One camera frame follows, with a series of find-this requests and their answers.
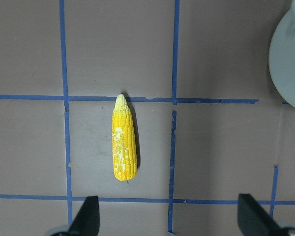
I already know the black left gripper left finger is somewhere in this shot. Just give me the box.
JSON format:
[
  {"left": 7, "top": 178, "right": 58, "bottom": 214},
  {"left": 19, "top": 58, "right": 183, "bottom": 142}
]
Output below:
[{"left": 67, "top": 196, "right": 100, "bottom": 236}]

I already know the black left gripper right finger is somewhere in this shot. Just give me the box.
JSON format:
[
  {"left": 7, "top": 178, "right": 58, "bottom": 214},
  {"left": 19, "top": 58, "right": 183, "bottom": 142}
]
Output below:
[{"left": 237, "top": 194, "right": 285, "bottom": 236}]

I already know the yellow corn cob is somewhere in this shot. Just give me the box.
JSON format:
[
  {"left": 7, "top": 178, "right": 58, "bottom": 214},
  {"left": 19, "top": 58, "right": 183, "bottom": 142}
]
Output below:
[{"left": 112, "top": 94, "right": 138, "bottom": 181}]

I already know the pale green steel pot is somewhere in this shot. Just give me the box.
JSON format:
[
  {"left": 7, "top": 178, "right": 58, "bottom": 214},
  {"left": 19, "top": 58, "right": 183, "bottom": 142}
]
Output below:
[{"left": 268, "top": 0, "right": 295, "bottom": 108}]

